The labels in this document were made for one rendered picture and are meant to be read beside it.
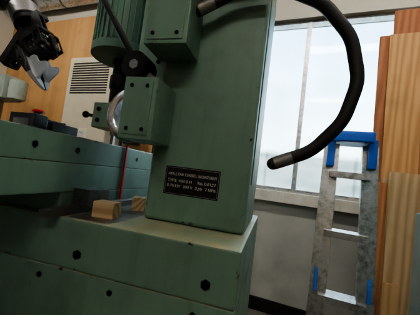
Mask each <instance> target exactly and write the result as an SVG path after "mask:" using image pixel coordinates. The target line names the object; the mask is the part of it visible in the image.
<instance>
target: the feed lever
mask: <svg viewBox="0 0 420 315"><path fill-rule="evenodd" d="M101 2H102V3H103V5H104V7H105V9H106V11H107V13H108V15H109V17H110V19H111V21H112V23H113V25H114V27H115V29H116V31H117V33H118V34H119V37H120V38H121V41H122V43H123V44H124V47H125V48H126V51H127V53H128V54H126V55H125V57H124V59H123V60H122V64H121V68H122V71H123V73H124V75H125V76H134V77H155V78H156V73H157V69H156V66H155V64H154V63H153V62H152V61H151V60H150V59H149V58H148V57H147V56H146V55H145V54H144V53H143V52H141V51H134V50H133V48H132V46H131V44H130V42H129V40H128V39H127V37H126V35H125V33H124V31H123V29H122V27H121V25H120V23H119V21H118V19H117V17H116V15H115V13H114V11H113V9H112V7H111V6H110V4H109V2H108V0H101Z"/></svg>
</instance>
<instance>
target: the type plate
mask: <svg viewBox="0 0 420 315"><path fill-rule="evenodd" d="M220 177H221V172H219V171H210V170H204V169H194V168H188V167H178V166H168V165H167V166H166V175H165V180H164V189H163V193H166V194H174V195H179V196H187V197H192V198H199V199H207V200H212V201H218V192H219V182H220Z"/></svg>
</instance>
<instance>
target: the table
mask: <svg viewBox="0 0 420 315"><path fill-rule="evenodd" d="M150 171H151V170H143V169H130V168H126V170H125V175H124V184H123V189H141V188H148V184H149V176H150ZM122 172H123V167H110V166H97V165H89V164H76V163H69V162H56V161H43V160H35V159H22V158H15V157H2V156H0V196H5V195H18V194H42V193H66V192H74V188H89V187H99V188H106V189H110V190H117V189H120V185H121V177H122Z"/></svg>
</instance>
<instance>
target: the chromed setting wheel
mask: <svg viewBox="0 0 420 315"><path fill-rule="evenodd" d="M123 95H124V90H123V91H121V92H120V93H118V94H117V95H116V96H115V97H114V98H113V100H112V101H111V103H110V105H109V107H108V110H107V125H108V127H109V130H110V131H111V133H112V134H113V135H114V136H115V137H116V138H118V139H119V140H120V141H122V142H125V143H135V142H133V141H129V140H126V139H122V138H120V137H118V129H119V121H120V116H121V108H122V103H123Z"/></svg>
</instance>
